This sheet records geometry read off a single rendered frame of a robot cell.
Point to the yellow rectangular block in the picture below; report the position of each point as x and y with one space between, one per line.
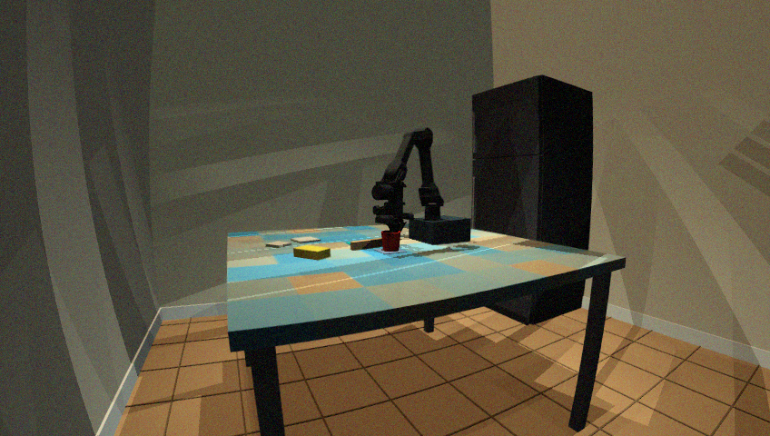
311 252

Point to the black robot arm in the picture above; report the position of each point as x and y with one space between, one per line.
390 187

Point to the red cup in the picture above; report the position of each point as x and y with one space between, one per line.
390 241

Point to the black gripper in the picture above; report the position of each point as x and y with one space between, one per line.
395 215

